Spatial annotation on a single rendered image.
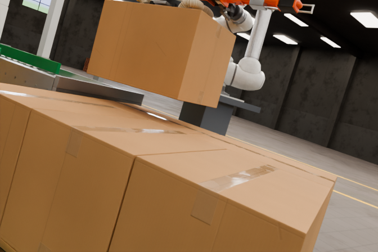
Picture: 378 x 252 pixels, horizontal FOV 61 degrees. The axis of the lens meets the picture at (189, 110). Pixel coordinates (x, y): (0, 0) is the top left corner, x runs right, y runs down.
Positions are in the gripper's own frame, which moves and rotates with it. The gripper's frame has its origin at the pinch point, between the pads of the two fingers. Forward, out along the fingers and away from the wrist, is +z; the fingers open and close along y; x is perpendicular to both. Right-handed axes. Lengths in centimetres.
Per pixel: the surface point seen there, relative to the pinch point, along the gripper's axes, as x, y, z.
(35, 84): 70, 67, 35
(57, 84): 54, 63, 35
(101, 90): 54, 62, 5
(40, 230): -9, 95, 80
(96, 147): -20, 68, 80
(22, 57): 171, 61, -22
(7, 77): 94, 69, 35
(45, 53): 335, 57, -165
